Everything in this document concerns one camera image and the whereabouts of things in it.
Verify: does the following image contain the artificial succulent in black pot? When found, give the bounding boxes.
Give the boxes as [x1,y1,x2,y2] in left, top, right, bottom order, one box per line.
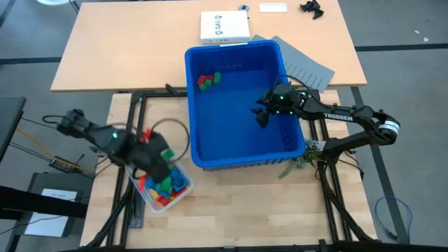
[278,139,323,179]

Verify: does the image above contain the white paper sheet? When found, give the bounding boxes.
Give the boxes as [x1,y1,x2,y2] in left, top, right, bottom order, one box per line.
[23,188,78,238]

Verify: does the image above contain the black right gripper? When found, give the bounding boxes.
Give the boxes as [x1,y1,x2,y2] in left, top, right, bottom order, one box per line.
[255,83,302,129]

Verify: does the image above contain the black flat case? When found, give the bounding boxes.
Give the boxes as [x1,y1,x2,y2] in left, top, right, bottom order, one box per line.
[15,171,88,239]

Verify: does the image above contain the clear plastic block box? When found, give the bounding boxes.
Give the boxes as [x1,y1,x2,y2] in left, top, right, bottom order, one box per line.
[125,153,195,214]

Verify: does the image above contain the large blue plastic bin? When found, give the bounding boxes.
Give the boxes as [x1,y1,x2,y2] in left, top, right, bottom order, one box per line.
[184,39,307,172]

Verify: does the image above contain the blue cable loop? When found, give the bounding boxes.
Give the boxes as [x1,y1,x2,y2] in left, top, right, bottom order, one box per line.
[373,195,414,243]

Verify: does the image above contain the dark flat screen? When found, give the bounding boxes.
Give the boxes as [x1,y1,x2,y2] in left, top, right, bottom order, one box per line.
[0,96,27,164]

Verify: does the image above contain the small black electronics board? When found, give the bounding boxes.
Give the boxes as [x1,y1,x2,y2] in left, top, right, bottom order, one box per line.
[48,157,83,174]

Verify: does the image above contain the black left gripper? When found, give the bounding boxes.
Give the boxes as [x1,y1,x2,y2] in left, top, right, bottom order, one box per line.
[129,132,173,183]

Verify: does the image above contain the black plastic clamp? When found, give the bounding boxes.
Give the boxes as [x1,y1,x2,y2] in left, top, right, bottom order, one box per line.
[300,0,326,20]

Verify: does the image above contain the black strip packet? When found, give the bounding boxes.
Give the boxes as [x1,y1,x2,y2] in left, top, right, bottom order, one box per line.
[129,202,145,229]

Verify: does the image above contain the white rectangular block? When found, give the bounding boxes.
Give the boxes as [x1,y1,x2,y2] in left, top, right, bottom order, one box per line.
[258,2,288,14]

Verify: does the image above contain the black spring clamp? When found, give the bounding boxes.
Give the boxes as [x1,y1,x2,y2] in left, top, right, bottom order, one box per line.
[164,83,181,97]

